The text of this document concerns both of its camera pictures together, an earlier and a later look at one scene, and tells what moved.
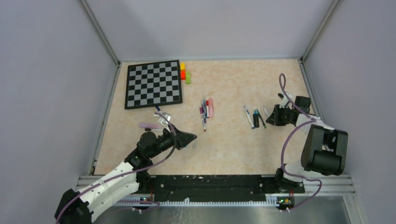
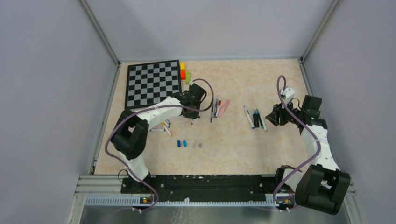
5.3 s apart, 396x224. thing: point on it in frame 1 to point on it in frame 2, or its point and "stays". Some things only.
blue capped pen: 205,109 to 215,108
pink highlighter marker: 211,107 to 223,107
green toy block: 188,78 stays
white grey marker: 266,112 to 263,122
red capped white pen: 207,108 to 218,108
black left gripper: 182,139 to 192,116
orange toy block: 183,74 stays
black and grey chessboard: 153,84 stays
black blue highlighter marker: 256,118 stays
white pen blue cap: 247,112 stays
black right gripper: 274,118 stays
